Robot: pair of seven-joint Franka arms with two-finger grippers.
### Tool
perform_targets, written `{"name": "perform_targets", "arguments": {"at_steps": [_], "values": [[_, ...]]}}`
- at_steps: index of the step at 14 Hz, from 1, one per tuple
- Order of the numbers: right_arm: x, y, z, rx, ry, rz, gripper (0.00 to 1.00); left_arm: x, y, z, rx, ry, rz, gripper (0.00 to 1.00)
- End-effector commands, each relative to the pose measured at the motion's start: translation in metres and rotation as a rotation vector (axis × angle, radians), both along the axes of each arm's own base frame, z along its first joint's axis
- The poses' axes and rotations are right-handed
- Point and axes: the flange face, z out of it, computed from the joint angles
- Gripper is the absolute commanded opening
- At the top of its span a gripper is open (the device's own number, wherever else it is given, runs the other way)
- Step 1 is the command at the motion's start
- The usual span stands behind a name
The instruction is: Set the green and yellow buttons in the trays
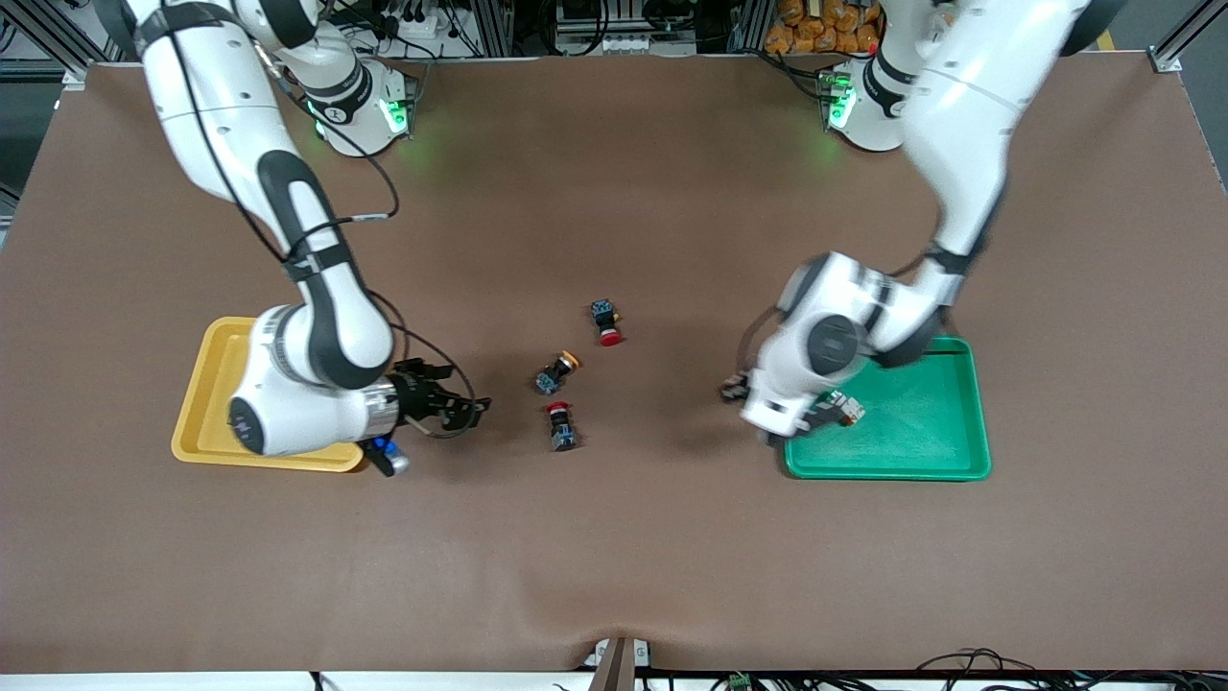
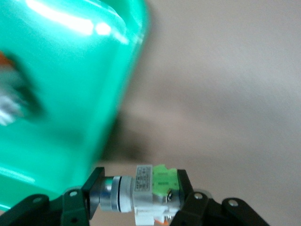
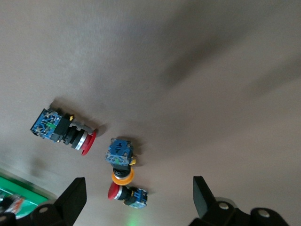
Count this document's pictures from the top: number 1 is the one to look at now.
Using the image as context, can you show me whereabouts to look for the green plastic tray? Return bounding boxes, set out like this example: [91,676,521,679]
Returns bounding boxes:
[782,333,993,482]

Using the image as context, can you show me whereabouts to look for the yellow plastic tray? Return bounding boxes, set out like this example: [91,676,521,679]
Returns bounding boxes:
[171,317,366,473]

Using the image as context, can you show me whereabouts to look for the brown table mat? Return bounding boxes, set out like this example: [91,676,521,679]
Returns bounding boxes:
[0,53,1228,673]

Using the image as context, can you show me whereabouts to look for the white power strip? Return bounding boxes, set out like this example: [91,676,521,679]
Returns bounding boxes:
[379,5,452,44]

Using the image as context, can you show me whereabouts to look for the pile of orange objects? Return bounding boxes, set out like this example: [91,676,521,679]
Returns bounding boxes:
[763,0,884,54]

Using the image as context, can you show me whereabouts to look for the dark equipment rack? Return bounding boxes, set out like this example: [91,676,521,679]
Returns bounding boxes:
[518,0,768,57]

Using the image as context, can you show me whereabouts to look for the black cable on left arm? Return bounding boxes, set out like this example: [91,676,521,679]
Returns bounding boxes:
[737,305,780,380]

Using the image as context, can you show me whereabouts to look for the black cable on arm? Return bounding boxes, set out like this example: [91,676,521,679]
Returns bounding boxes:
[163,0,478,441]
[737,305,780,380]

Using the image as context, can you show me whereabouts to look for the red push button switch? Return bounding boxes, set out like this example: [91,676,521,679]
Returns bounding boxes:
[590,299,626,347]
[545,401,582,453]

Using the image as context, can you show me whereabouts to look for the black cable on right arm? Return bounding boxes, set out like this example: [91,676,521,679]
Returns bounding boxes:
[163,0,478,441]

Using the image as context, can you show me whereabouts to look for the white post bracket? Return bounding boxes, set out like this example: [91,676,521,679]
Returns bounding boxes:
[583,640,651,670]

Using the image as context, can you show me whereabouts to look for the black loose cables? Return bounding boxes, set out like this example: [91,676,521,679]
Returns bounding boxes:
[911,648,1228,691]

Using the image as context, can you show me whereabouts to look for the aluminium frame profile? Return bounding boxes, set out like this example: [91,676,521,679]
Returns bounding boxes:
[0,0,102,92]
[1146,0,1228,76]

